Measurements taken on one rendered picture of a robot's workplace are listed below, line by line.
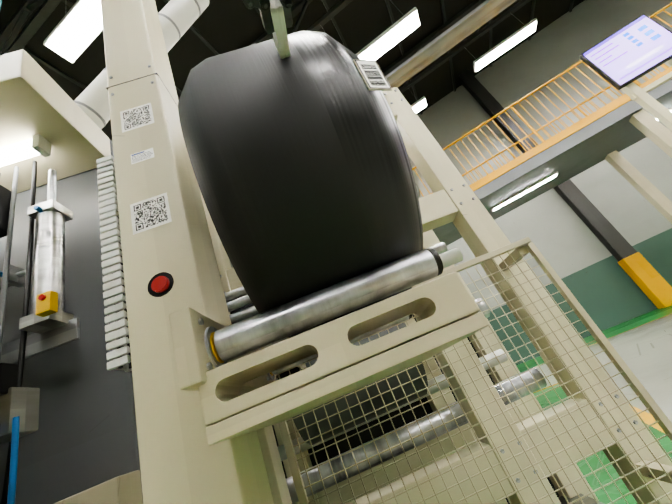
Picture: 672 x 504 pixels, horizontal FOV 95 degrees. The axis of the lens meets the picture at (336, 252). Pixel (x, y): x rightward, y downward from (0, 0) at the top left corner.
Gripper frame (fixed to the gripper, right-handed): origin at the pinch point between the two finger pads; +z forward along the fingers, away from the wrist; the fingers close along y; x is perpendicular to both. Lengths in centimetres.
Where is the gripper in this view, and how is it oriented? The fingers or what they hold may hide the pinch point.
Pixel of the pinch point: (278, 27)
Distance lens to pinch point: 52.3
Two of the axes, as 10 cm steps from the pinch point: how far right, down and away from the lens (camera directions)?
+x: 3.7, 8.9, -2.8
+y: -9.3, 3.5, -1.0
